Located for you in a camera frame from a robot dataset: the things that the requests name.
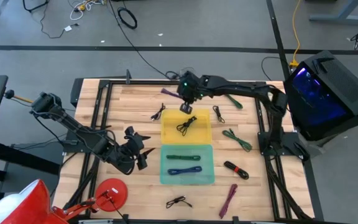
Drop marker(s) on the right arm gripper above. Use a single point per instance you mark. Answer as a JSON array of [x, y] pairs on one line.
[[190, 88]]

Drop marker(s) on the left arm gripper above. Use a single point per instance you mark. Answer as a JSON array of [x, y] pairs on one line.
[[132, 144]]

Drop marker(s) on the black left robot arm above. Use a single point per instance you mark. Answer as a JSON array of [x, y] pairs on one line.
[[73, 127]]

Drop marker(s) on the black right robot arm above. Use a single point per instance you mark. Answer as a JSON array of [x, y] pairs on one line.
[[244, 88]]

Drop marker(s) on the yellow translucent plastic tray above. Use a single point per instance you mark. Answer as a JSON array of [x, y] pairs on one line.
[[202, 130]]

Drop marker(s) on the red desk lamp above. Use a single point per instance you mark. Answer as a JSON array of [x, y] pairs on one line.
[[107, 199]]

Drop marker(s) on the green translucent plastic tray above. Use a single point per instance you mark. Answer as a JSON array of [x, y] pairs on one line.
[[207, 174]]

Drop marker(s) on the black computer case blue light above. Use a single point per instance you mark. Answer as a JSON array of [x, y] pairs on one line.
[[346, 84]]

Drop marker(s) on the grey desk leg base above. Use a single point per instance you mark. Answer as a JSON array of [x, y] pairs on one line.
[[340, 17]]

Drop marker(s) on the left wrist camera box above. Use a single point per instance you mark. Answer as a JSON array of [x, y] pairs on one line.
[[142, 162]]

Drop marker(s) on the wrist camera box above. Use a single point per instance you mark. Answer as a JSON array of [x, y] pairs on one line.
[[142, 162], [186, 109]]

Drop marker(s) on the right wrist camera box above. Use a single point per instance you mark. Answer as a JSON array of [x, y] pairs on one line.
[[186, 109]]

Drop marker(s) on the black aluminium table frame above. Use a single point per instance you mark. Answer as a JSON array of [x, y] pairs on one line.
[[141, 82]]

